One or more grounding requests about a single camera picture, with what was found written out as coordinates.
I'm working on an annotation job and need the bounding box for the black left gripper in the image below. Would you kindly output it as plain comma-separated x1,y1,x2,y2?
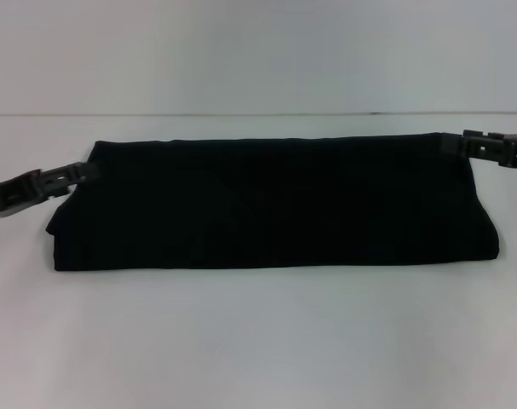
0,161,102,221

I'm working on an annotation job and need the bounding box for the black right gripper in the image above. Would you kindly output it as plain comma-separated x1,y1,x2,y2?
439,129,517,169

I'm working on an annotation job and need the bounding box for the black shirt with FREE print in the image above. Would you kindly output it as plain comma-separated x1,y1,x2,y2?
44,132,503,272

